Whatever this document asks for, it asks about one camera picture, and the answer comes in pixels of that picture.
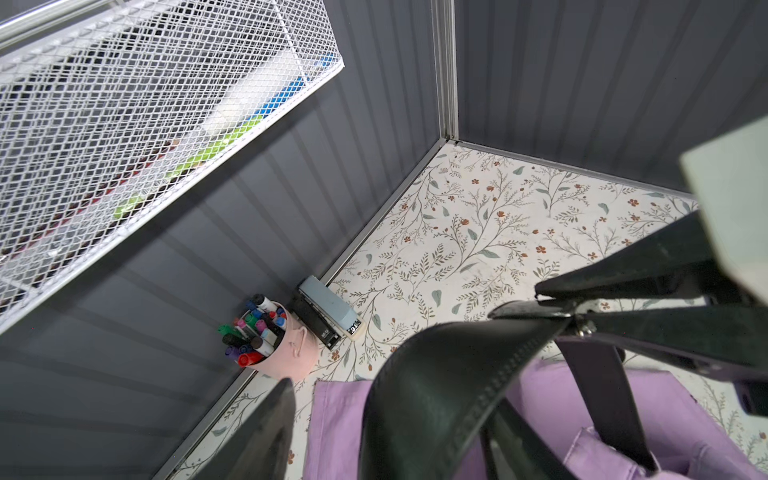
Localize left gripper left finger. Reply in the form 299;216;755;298
193;378;296;480

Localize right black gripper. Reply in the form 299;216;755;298
535;212;767;417

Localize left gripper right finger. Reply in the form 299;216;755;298
480;399;576;480

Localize purple trousers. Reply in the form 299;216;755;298
301;359;768;480

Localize black leather belt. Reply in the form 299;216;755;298
358;301;658;479

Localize pink pen cup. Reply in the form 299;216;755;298
246;311;320;384

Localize black stapler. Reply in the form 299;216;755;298
290;294;340;350

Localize light blue stapler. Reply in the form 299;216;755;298
298;276;362;338

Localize white tube in basket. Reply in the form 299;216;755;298
201;49;304;135

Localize white wire mesh basket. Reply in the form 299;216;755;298
1;1;344;329

